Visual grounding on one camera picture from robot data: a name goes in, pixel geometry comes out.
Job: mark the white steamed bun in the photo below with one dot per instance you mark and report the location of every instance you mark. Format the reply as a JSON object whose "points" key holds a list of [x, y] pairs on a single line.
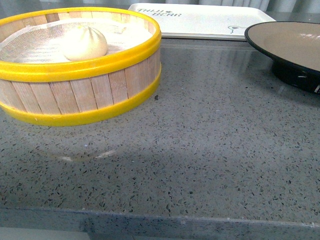
{"points": [[83, 43]]}

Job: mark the brown plate with black rim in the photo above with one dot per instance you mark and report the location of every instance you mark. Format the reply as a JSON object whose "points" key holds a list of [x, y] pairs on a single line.
{"points": [[294, 48]]}

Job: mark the white rectangular serving tray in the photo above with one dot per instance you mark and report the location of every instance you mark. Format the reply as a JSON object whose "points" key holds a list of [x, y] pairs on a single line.
{"points": [[188, 21]]}

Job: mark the yellow rimmed bamboo steamer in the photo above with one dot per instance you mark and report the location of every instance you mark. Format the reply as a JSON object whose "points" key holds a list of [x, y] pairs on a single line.
{"points": [[80, 92]]}

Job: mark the white mesh steamer liner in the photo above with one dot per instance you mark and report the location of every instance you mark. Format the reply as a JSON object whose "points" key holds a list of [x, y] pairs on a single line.
{"points": [[42, 44]]}

